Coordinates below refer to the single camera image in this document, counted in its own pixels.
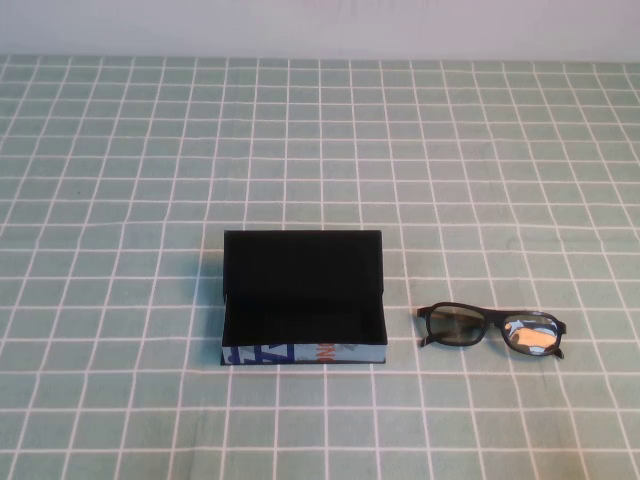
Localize black glasses case printed side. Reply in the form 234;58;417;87
219;229;389;368

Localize black framed glasses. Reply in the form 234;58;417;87
413;301;569;360

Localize green checked tablecloth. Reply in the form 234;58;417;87
0;53;640;480

